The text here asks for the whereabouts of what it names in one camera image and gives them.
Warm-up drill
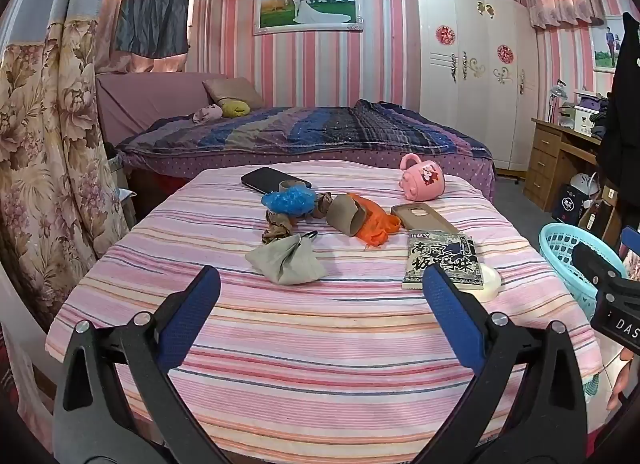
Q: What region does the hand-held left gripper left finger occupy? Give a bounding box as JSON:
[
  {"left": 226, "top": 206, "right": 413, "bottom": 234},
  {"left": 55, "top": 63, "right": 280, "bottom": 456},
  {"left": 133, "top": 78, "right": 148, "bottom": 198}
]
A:
[{"left": 52, "top": 265, "right": 236, "bottom": 464}]

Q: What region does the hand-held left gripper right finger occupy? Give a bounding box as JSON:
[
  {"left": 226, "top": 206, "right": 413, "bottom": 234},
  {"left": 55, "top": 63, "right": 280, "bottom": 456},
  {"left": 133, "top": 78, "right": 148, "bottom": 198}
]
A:
[{"left": 402, "top": 264, "right": 591, "bottom": 464}]

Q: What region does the light blue plastic basket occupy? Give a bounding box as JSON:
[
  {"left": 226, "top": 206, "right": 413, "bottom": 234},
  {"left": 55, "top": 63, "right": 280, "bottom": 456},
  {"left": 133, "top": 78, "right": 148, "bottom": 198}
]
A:
[{"left": 539, "top": 223, "right": 631, "bottom": 325}]

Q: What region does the white tape roll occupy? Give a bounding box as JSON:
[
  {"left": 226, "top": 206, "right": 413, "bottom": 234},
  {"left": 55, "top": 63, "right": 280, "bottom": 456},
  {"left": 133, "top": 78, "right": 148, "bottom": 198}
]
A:
[{"left": 472, "top": 264, "right": 502, "bottom": 302}]

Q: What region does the grey printed snack packet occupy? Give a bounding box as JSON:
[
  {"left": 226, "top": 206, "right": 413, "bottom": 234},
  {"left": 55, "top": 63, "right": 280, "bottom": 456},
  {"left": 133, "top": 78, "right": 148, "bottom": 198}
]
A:
[{"left": 401, "top": 229, "right": 485, "bottom": 291}]

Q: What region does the grey-green cloth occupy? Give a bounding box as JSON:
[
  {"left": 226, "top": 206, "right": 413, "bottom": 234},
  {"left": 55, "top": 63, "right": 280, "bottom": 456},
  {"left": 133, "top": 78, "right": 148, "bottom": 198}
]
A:
[{"left": 245, "top": 231, "right": 327, "bottom": 286}]

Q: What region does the orange plastic bag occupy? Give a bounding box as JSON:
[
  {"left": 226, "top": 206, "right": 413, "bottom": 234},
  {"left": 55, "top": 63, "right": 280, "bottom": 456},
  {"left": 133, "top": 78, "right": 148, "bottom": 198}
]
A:
[{"left": 350, "top": 194, "right": 402, "bottom": 249}]

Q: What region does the brown paper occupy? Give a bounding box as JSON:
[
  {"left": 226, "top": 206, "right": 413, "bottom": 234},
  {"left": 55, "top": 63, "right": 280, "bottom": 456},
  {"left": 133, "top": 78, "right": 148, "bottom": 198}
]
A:
[
  {"left": 264, "top": 211, "right": 297, "bottom": 245},
  {"left": 312, "top": 192, "right": 335, "bottom": 219}
]

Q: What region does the cardboard tube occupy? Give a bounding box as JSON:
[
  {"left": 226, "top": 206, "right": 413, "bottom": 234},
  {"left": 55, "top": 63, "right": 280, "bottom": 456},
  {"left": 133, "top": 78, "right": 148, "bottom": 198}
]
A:
[{"left": 326, "top": 194, "right": 371, "bottom": 236}]

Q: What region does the blue plastic bag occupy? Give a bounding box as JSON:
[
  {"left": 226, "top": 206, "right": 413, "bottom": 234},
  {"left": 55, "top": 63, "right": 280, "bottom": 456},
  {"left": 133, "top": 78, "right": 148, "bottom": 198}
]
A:
[{"left": 261, "top": 187, "right": 318, "bottom": 217}]

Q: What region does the person's right hand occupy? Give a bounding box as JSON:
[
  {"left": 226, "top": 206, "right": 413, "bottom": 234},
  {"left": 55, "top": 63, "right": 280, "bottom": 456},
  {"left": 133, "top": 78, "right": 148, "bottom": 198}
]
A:
[{"left": 606, "top": 345, "right": 640, "bottom": 412}]

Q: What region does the cardboard box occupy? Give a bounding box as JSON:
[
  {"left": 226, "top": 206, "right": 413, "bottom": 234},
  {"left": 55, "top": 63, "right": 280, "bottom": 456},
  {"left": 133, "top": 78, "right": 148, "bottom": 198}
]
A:
[{"left": 577, "top": 194, "right": 621, "bottom": 239}]

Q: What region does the dark paper bag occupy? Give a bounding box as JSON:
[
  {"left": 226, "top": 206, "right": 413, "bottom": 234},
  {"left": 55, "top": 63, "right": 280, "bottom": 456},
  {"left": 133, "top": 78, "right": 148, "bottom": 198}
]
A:
[{"left": 552, "top": 184, "right": 588, "bottom": 225}]

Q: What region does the brown phone case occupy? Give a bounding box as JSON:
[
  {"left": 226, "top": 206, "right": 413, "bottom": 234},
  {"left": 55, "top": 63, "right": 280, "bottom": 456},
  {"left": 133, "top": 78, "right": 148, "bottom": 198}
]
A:
[{"left": 390, "top": 202, "right": 461, "bottom": 235}]

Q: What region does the pink striped tablecloth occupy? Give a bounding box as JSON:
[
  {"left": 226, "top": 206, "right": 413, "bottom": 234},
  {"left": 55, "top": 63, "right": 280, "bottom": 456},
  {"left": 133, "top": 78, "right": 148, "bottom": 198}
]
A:
[{"left": 45, "top": 160, "right": 603, "bottom": 464}]

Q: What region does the wooden desk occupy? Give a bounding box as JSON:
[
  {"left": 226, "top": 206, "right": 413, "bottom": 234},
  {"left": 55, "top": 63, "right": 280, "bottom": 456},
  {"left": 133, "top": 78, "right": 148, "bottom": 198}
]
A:
[{"left": 525, "top": 116, "right": 603, "bottom": 202}]

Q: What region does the black coat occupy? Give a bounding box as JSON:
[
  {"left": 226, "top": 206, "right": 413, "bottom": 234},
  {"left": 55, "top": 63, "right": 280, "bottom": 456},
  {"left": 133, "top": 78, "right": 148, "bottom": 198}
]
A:
[{"left": 597, "top": 11, "right": 640, "bottom": 195}]

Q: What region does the white storage box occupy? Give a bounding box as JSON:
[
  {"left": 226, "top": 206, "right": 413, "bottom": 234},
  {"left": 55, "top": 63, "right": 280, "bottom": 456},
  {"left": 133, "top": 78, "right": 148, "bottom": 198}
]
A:
[{"left": 572, "top": 101, "right": 601, "bottom": 135}]

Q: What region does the pink mug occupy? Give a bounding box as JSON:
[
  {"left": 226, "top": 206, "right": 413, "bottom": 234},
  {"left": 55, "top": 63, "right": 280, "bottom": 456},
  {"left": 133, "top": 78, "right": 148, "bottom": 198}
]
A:
[{"left": 398, "top": 154, "right": 447, "bottom": 201}]

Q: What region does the black phone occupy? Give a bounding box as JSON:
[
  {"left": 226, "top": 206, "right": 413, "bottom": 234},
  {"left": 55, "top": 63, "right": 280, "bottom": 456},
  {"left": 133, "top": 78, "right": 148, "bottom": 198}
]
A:
[{"left": 241, "top": 167, "right": 313, "bottom": 195}]

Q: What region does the desk lamp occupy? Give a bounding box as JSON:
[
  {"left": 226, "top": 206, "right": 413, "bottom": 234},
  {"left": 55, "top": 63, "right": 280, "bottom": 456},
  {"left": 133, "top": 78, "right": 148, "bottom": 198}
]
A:
[{"left": 547, "top": 81, "right": 568, "bottom": 122}]

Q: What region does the purple dotted bed sheet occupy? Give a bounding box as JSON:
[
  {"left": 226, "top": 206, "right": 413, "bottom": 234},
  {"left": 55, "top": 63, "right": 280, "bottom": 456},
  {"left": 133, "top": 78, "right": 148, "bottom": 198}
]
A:
[{"left": 120, "top": 146, "right": 496, "bottom": 205}]

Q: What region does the pink cloth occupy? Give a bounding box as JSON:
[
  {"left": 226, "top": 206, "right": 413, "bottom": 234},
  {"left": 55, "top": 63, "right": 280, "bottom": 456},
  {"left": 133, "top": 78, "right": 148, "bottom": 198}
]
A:
[{"left": 193, "top": 104, "right": 223, "bottom": 125}]

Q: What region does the white wardrobe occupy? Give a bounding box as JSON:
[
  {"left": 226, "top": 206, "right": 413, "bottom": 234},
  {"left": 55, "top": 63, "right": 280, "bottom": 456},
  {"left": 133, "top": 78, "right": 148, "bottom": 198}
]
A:
[{"left": 412, "top": 0, "right": 541, "bottom": 175}]

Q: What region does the beige floral curtain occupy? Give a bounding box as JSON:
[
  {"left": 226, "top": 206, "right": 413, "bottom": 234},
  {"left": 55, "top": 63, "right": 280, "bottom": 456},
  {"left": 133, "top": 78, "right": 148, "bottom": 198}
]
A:
[{"left": 0, "top": 18, "right": 131, "bottom": 329}]

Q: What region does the bed with purple quilt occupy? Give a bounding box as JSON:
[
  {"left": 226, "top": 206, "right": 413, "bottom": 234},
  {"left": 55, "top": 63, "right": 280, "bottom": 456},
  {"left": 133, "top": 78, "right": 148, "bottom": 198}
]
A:
[{"left": 116, "top": 100, "right": 493, "bottom": 165}]

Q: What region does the purple covered headboard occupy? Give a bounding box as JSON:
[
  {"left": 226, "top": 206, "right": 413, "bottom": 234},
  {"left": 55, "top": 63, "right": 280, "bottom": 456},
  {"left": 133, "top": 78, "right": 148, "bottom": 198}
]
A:
[{"left": 95, "top": 72, "right": 231, "bottom": 145}]

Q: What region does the brown pillow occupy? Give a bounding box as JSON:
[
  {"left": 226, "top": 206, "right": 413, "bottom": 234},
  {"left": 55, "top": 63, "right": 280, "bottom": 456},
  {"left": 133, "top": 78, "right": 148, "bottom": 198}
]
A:
[{"left": 202, "top": 78, "right": 266, "bottom": 112}]

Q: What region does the pink window curtain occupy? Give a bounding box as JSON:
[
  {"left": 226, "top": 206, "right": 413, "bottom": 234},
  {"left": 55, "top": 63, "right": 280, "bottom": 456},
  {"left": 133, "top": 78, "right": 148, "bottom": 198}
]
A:
[{"left": 95, "top": 0, "right": 201, "bottom": 75}]

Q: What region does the dark grey cloth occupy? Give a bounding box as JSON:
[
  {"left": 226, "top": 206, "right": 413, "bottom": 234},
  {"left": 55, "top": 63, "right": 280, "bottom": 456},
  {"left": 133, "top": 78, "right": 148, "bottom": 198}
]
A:
[{"left": 114, "top": 0, "right": 191, "bottom": 57}]

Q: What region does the framed wedding photo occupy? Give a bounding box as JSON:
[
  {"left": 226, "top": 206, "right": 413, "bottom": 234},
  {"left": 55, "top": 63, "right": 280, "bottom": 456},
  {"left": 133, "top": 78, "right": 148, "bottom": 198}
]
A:
[{"left": 252, "top": 0, "right": 363, "bottom": 36}]

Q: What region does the small wall photo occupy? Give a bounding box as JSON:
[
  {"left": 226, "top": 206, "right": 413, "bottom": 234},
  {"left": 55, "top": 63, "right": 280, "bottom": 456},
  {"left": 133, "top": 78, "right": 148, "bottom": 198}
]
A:
[{"left": 592, "top": 16, "right": 626, "bottom": 73}]

